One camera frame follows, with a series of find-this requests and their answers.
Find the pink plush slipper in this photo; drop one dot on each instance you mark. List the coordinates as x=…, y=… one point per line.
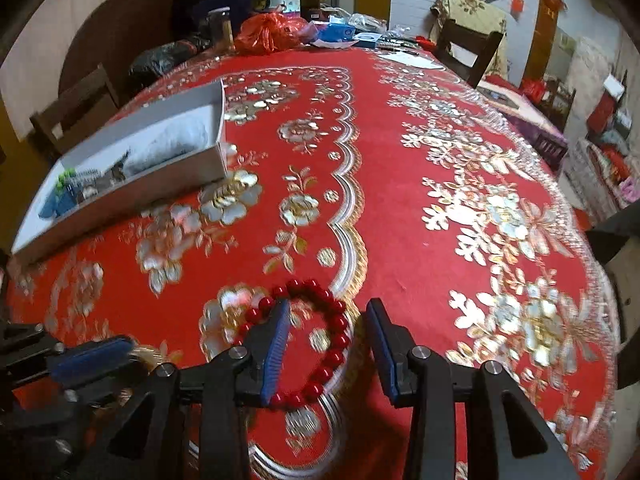
x=630, y=190

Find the glass jar with lid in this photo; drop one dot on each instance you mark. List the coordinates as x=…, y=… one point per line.
x=221, y=27

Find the pale fluffy scrunchie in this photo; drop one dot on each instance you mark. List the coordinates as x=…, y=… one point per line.
x=170, y=140

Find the red gift bag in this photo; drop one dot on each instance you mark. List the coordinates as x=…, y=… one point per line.
x=532, y=90

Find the dark wooden chair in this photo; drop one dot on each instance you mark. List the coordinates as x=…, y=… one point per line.
x=470, y=50

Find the white cardboard box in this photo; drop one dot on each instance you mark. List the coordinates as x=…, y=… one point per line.
x=125, y=200

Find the red floral tablecloth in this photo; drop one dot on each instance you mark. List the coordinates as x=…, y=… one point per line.
x=425, y=135

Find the brown wooden chair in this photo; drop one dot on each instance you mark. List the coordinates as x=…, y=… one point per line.
x=75, y=105

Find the metal band wristwatch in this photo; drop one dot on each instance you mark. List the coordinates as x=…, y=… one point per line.
x=112, y=172

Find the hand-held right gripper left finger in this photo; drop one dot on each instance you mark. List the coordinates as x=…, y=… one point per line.
x=275, y=350

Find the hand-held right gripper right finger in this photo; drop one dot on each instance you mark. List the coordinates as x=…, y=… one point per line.
x=385, y=350

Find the blue plastic bag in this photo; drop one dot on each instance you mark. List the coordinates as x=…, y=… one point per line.
x=235, y=2

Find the blue tissue box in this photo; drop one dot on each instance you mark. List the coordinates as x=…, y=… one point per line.
x=337, y=32

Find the red plastic bag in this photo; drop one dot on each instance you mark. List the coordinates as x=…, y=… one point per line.
x=270, y=32

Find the small black plastic bag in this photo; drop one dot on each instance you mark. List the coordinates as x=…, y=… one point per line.
x=160, y=62

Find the floral draped cloth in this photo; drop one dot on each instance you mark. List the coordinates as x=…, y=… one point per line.
x=470, y=10

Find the slim wooden chair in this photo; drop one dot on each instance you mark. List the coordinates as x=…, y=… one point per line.
x=560, y=102

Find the round brown wooden board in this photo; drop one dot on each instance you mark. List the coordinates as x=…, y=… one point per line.
x=120, y=25

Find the patterned sofa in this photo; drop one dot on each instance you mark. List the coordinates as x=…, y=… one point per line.
x=605, y=170

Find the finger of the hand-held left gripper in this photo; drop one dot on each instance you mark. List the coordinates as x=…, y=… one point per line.
x=90, y=357

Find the white paper sheet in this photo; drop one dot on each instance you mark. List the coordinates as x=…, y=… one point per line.
x=415, y=60

